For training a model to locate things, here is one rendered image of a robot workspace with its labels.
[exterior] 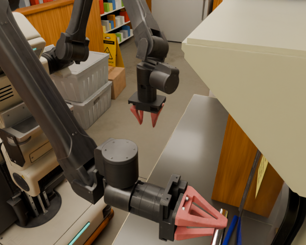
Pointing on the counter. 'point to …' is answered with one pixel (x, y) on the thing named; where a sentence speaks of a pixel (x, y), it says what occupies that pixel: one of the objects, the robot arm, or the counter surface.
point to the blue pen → (230, 230)
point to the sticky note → (261, 172)
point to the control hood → (265, 78)
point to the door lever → (218, 236)
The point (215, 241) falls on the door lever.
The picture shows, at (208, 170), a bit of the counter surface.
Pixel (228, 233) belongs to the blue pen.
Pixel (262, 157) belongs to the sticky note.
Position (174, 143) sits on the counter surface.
